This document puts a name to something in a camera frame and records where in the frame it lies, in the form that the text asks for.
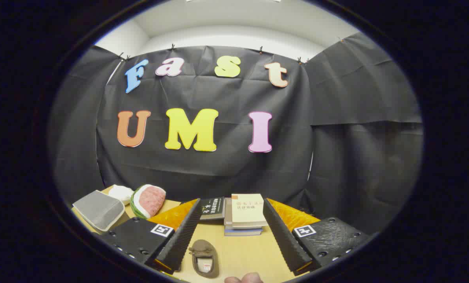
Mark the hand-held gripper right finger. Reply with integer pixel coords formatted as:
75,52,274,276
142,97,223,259
263,198,372,276

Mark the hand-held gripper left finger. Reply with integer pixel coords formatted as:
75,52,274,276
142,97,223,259
99,198,202,275

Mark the brown fuzzy slipper shoe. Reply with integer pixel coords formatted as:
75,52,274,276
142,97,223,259
188,239,220,279

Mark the white fabric storage box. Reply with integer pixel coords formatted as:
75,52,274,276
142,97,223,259
72,190,125,232

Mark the blue cover book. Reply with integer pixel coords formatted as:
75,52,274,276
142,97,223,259
224,226,263,237

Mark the black cover book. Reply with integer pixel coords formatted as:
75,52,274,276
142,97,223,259
199,197,226,221

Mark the beige cover book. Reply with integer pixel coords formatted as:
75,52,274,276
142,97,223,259
231,193,269,230

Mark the watermelon slice plush toy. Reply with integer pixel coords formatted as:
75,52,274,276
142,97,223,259
130,184,167,220

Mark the grey cover book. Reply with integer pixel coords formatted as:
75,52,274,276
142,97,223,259
223,198,235,227

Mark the black backdrop cloth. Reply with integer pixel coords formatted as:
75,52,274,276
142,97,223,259
48,32,423,236

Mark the white plush toy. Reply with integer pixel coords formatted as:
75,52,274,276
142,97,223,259
108,184,135,205

